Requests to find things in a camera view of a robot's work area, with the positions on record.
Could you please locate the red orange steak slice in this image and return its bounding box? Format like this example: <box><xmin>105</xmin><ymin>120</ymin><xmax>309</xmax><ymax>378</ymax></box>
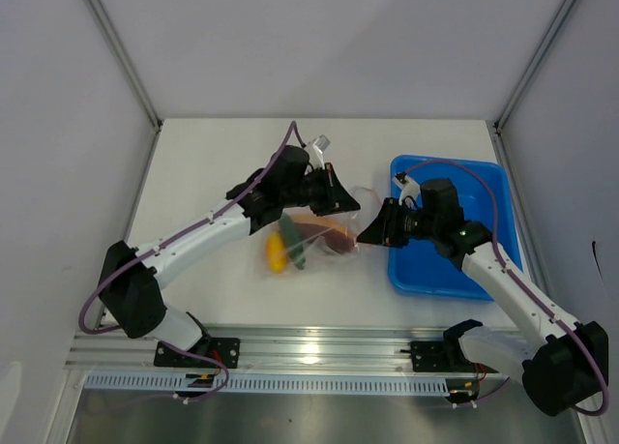
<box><xmin>292</xmin><ymin>215</ymin><xmax>356</xmax><ymax>254</ymax></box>

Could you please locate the blue plastic tray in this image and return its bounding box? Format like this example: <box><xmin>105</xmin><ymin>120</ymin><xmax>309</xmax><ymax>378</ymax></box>
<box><xmin>388</xmin><ymin>154</ymin><xmax>524</xmax><ymax>303</ymax></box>

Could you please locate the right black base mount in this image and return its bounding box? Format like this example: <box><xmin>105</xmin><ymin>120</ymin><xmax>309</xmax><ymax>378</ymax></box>
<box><xmin>399</xmin><ymin>340</ymin><xmax>470</xmax><ymax>372</ymax></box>

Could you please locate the green cucumber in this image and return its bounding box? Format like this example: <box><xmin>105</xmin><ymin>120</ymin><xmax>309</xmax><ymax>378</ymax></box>
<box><xmin>278</xmin><ymin>214</ymin><xmax>306</xmax><ymax>270</ymax></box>

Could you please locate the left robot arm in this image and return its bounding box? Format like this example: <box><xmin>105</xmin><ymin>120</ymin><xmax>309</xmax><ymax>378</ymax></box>
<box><xmin>98</xmin><ymin>145</ymin><xmax>361</xmax><ymax>367</ymax></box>

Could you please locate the purple cable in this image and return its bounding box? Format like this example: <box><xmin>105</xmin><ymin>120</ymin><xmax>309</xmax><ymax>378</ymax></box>
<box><xmin>79</xmin><ymin>120</ymin><xmax>315</xmax><ymax>337</ymax></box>
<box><xmin>400</xmin><ymin>158</ymin><xmax>611</xmax><ymax>419</ymax></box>

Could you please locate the yellow lemon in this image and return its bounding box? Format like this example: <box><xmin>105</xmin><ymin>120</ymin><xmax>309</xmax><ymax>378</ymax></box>
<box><xmin>265</xmin><ymin>232</ymin><xmax>287</xmax><ymax>274</ymax></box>

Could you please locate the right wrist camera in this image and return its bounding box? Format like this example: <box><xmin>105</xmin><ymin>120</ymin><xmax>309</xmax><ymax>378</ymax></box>
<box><xmin>393</xmin><ymin>171</ymin><xmax>421</xmax><ymax>209</ymax></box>

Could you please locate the aluminium frame post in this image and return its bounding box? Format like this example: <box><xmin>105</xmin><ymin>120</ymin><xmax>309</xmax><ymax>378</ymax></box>
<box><xmin>493</xmin><ymin>0</ymin><xmax>581</xmax><ymax>135</ymax></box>
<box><xmin>83</xmin><ymin>0</ymin><xmax>162</xmax><ymax>131</ymax></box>

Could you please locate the clear pink zip top bag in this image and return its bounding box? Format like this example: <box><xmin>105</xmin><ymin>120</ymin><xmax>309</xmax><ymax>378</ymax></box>
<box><xmin>255</xmin><ymin>186</ymin><xmax>381</xmax><ymax>278</ymax></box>

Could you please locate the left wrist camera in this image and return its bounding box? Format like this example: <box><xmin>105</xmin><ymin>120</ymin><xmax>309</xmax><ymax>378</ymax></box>
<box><xmin>305</xmin><ymin>134</ymin><xmax>331</xmax><ymax>169</ymax></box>

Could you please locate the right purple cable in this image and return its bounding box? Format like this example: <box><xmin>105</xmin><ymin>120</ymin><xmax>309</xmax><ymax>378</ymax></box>
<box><xmin>400</xmin><ymin>158</ymin><xmax>611</xmax><ymax>419</ymax></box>

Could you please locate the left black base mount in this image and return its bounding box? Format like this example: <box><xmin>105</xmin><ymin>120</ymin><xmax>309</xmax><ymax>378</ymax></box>
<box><xmin>153</xmin><ymin>338</ymin><xmax>241</xmax><ymax>369</ymax></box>

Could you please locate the aluminium rail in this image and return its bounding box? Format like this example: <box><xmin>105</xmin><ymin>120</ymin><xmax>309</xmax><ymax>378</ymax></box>
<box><xmin>65</xmin><ymin>325</ymin><xmax>498</xmax><ymax>376</ymax></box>

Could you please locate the white slotted cable duct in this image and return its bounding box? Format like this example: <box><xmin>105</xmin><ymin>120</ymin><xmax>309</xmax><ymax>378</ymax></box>
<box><xmin>84</xmin><ymin>370</ymin><xmax>450</xmax><ymax>397</ymax></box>

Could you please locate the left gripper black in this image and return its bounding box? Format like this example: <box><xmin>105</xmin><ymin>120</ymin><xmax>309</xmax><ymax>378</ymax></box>
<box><xmin>280</xmin><ymin>163</ymin><xmax>360</xmax><ymax>217</ymax></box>

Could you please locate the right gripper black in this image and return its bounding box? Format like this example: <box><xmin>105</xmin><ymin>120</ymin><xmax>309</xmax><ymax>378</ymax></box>
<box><xmin>357</xmin><ymin>197</ymin><xmax>439</xmax><ymax>249</ymax></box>

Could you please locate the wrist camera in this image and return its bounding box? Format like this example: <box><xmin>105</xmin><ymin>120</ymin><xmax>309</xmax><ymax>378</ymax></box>
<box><xmin>305</xmin><ymin>134</ymin><xmax>331</xmax><ymax>169</ymax></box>
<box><xmin>393</xmin><ymin>171</ymin><xmax>421</xmax><ymax>209</ymax></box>

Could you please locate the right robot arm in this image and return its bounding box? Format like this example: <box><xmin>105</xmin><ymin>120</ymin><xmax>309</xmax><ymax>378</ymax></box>
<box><xmin>358</xmin><ymin>172</ymin><xmax>610</xmax><ymax>417</ymax></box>

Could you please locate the right aluminium frame post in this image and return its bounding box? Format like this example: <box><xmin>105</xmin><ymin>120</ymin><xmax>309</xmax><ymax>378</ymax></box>
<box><xmin>493</xmin><ymin>0</ymin><xmax>581</xmax><ymax>135</ymax></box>

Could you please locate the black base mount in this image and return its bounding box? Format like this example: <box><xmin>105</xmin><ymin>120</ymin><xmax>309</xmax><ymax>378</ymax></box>
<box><xmin>399</xmin><ymin>340</ymin><xmax>470</xmax><ymax>372</ymax></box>
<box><xmin>153</xmin><ymin>338</ymin><xmax>241</xmax><ymax>369</ymax></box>

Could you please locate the left aluminium frame post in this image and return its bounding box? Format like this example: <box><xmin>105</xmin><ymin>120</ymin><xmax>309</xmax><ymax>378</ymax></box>
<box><xmin>83</xmin><ymin>0</ymin><xmax>162</xmax><ymax>131</ymax></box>

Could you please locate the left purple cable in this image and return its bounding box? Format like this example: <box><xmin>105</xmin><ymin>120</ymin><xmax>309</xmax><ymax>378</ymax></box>
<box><xmin>79</xmin><ymin>120</ymin><xmax>315</xmax><ymax>337</ymax></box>

